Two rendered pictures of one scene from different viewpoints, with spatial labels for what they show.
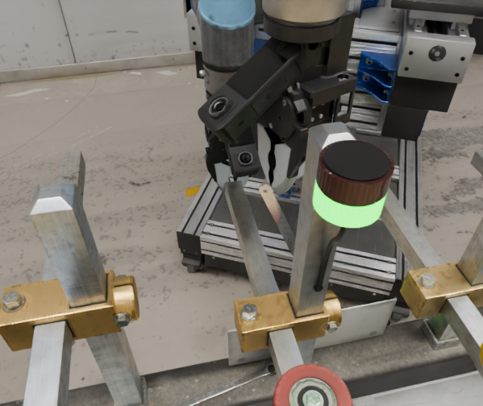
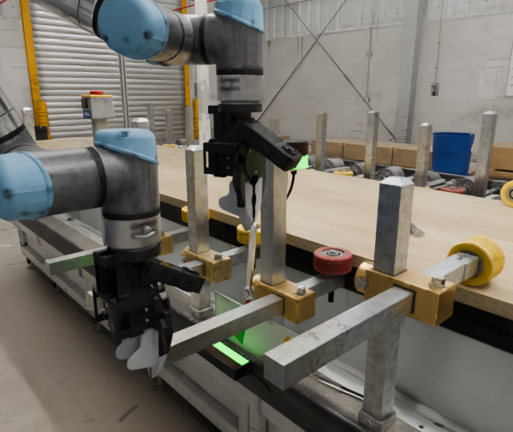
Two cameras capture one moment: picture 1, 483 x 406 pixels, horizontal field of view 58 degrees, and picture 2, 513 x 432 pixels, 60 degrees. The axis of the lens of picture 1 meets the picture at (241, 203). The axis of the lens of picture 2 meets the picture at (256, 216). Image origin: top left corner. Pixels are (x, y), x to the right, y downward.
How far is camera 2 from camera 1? 0.97 m
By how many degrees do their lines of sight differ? 100
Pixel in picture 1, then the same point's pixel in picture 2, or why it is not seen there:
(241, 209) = (199, 328)
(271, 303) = (284, 289)
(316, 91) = not seen: hidden behind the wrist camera
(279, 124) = (260, 165)
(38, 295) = (420, 280)
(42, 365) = (438, 271)
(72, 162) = (290, 347)
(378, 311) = (223, 303)
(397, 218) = not seen: hidden behind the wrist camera
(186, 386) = (336, 398)
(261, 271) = (259, 303)
